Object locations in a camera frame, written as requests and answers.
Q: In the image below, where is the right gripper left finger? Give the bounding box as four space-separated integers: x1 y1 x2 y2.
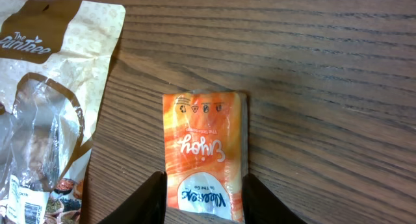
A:
99 171 167 224

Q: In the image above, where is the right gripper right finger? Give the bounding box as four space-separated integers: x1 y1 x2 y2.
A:
242 173 306 224

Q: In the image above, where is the beige dried food bag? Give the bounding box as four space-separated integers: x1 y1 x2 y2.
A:
1 0 126 224

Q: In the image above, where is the orange tissue packet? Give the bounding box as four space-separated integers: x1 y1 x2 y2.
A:
162 91 248 222

